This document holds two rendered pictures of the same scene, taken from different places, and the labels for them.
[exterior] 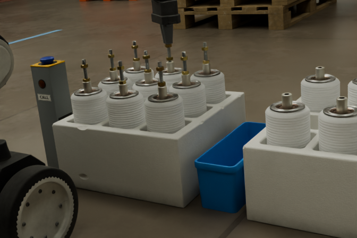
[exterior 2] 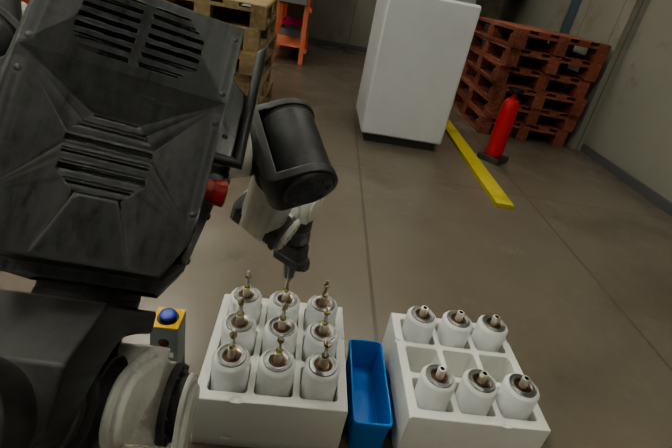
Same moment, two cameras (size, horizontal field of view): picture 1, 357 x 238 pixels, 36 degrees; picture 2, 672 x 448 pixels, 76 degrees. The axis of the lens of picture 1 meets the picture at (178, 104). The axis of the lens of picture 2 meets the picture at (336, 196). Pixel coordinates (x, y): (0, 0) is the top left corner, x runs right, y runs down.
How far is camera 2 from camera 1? 1.04 m
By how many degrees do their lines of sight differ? 36
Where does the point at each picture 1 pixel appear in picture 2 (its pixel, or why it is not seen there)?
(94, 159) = (244, 424)
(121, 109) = (282, 381)
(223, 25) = not seen: hidden behind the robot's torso
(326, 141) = (473, 406)
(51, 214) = not seen: outside the picture
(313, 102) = (420, 336)
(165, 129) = (328, 396)
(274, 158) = (435, 424)
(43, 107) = not seen: hidden behind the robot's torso
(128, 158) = (287, 423)
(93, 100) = (244, 368)
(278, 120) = (441, 395)
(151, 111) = (318, 385)
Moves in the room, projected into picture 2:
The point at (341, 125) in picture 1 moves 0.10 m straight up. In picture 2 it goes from (489, 399) to (502, 373)
